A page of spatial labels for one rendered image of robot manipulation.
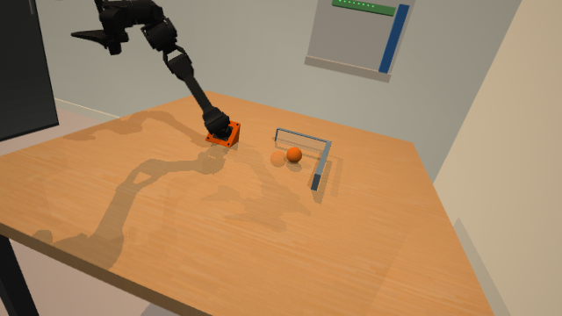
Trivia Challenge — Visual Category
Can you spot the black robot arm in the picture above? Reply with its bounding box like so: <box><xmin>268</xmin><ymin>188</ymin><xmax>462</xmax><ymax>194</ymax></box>
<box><xmin>98</xmin><ymin>0</ymin><xmax>233</xmax><ymax>141</ymax></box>

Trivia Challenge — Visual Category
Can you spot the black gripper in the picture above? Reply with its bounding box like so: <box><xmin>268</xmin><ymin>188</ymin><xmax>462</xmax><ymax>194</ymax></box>
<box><xmin>71</xmin><ymin>0</ymin><xmax>137</xmax><ymax>55</ymax></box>

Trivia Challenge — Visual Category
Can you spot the clear low wall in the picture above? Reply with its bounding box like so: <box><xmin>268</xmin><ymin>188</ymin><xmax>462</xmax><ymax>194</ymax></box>
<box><xmin>275</xmin><ymin>130</ymin><xmax>327</xmax><ymax>154</ymax></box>

